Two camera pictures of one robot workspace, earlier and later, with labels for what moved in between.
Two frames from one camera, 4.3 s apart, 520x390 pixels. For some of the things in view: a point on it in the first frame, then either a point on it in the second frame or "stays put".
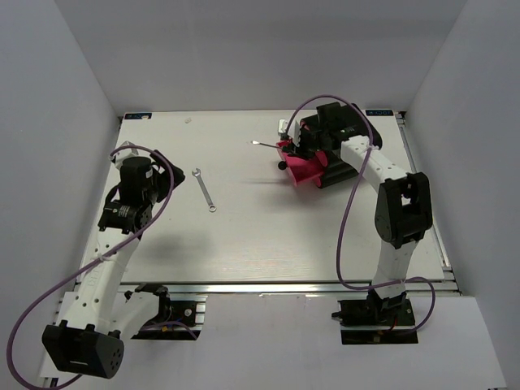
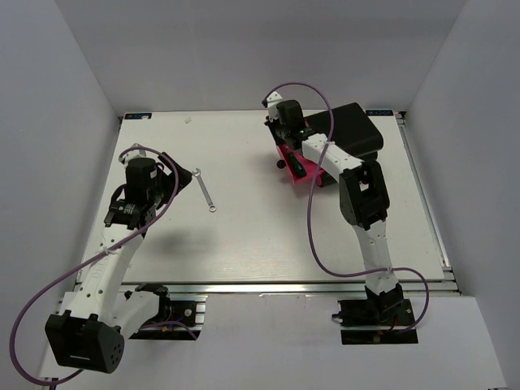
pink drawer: x=302 y=169 stays put
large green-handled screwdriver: x=284 y=149 → x=298 y=169
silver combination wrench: x=197 y=172 stays put
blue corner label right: x=379 y=112 stays put
